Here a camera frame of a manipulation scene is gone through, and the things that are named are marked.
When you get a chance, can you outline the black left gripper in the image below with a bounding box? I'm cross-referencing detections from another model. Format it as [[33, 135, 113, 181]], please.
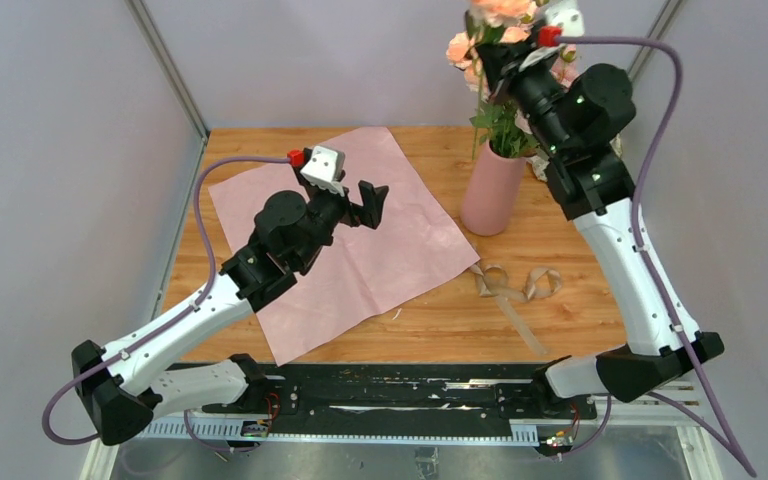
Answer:
[[294, 179, 388, 271]]

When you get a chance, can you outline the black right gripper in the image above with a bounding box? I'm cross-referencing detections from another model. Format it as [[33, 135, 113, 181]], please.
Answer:
[[476, 36, 575, 160]]

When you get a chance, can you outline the pink wrapping paper sheet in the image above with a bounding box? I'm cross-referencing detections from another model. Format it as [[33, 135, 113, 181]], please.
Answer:
[[195, 127, 478, 364]]

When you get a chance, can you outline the pink cylindrical vase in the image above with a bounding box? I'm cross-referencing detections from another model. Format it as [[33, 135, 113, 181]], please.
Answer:
[[460, 142, 527, 237]]

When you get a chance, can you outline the beige ribbon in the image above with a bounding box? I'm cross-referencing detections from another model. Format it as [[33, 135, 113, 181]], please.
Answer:
[[467, 261, 563, 356]]

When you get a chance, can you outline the orange rose stem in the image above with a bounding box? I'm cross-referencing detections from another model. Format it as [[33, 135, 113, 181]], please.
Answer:
[[445, 32, 488, 93]]

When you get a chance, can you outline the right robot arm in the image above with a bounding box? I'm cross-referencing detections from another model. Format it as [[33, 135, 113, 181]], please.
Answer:
[[476, 27, 725, 418]]

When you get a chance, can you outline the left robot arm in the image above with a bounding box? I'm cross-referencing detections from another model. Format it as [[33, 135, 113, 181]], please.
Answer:
[[71, 167, 389, 446]]

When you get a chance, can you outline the crumpled green patterned cloth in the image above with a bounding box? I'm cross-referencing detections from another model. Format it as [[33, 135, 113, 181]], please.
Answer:
[[527, 136, 623, 183]]

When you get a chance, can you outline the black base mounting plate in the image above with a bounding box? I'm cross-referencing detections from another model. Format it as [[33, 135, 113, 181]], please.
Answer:
[[200, 363, 607, 442]]

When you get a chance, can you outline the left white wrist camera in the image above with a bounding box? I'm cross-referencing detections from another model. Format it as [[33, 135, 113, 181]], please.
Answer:
[[305, 145, 345, 197]]

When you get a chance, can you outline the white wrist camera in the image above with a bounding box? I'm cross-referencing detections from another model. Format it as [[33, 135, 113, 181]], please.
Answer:
[[305, 145, 345, 197], [518, 0, 585, 71]]

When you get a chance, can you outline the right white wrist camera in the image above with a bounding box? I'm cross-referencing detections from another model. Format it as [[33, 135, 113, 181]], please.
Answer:
[[518, 0, 585, 71]]

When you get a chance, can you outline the aluminium rail frame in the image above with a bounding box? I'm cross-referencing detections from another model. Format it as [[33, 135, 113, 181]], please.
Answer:
[[81, 363, 723, 479]]

